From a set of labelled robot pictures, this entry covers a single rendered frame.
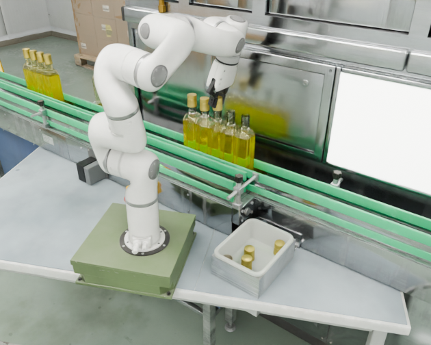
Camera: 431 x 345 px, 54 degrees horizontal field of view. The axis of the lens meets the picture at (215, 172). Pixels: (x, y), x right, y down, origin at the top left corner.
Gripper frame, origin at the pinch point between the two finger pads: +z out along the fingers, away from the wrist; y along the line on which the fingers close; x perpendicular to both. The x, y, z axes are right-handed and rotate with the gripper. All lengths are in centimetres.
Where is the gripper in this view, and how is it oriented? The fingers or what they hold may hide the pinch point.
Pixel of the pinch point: (216, 99)
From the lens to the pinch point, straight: 146.5
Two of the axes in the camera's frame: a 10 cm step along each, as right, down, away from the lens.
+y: -6.0, 4.1, -6.8
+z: -2.1, 7.4, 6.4
